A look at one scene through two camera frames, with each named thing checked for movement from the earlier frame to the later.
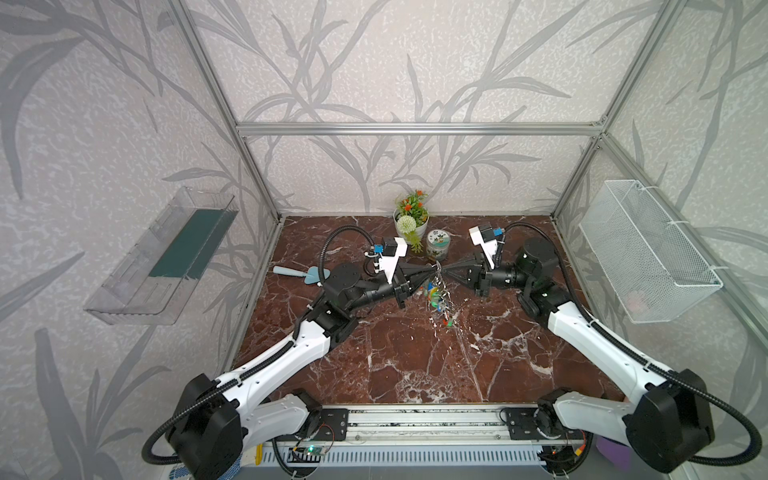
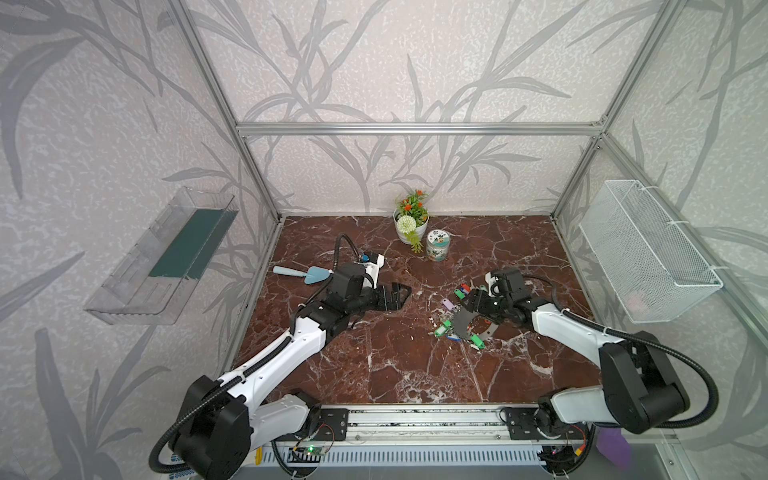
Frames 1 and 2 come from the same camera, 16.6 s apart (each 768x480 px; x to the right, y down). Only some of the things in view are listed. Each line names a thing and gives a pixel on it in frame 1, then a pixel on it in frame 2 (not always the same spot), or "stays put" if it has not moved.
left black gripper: (395, 284) to (381, 297)
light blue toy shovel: (312, 276) stays put
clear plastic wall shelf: (153, 284) stays put
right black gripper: (483, 280) to (477, 303)
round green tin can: (437, 243) stays put
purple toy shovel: (616, 451) stays put
